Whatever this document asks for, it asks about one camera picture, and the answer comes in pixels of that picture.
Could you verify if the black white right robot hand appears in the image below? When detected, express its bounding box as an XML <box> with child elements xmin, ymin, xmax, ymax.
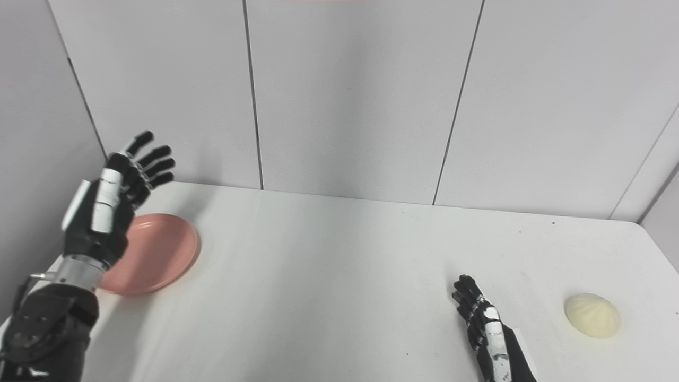
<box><xmin>452</xmin><ymin>274</ymin><xmax>537</xmax><ymax>382</ymax></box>

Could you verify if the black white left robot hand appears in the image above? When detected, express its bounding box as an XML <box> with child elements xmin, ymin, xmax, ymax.
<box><xmin>61</xmin><ymin>130</ymin><xmax>176</xmax><ymax>271</ymax></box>

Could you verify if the white steamed bun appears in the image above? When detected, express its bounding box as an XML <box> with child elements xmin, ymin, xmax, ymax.
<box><xmin>564</xmin><ymin>293</ymin><xmax>621</xmax><ymax>339</ymax></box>

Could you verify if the pink round plate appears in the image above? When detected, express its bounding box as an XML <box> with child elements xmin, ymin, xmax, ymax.
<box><xmin>98</xmin><ymin>213</ymin><xmax>200</xmax><ymax>296</ymax></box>

